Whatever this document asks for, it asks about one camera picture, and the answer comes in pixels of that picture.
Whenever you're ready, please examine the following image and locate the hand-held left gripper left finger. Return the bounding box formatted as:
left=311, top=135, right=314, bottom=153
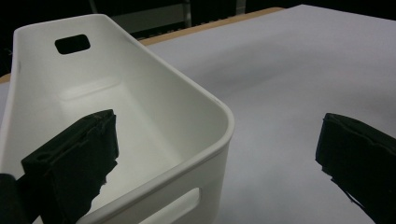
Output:
left=18, top=108, right=120, bottom=224

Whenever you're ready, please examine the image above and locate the white plastic storage bin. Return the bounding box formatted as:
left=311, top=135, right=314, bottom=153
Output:
left=0, top=13, right=236, bottom=224

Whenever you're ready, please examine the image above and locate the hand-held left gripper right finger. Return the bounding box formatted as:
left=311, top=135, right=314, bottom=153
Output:
left=315, top=112, right=396, bottom=224

